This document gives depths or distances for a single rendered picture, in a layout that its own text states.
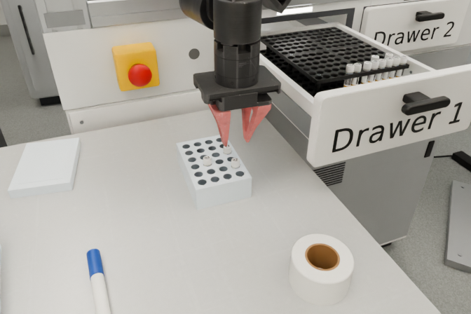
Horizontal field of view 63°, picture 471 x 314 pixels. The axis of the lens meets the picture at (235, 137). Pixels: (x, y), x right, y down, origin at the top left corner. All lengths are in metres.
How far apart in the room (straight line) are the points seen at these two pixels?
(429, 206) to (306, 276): 1.46
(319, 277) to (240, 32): 0.28
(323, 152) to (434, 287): 1.09
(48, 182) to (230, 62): 0.34
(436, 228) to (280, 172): 1.21
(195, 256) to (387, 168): 0.85
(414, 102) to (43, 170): 0.55
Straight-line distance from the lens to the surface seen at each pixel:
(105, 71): 0.76
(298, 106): 0.59
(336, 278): 0.45
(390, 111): 0.58
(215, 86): 0.49
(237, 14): 0.45
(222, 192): 0.56
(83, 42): 0.74
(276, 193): 0.59
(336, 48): 0.75
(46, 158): 0.70
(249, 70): 0.48
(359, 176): 1.20
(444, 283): 1.60
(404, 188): 1.38
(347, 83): 0.65
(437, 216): 1.84
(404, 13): 0.99
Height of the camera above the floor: 1.15
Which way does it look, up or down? 33 degrees down
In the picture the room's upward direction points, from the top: straight up
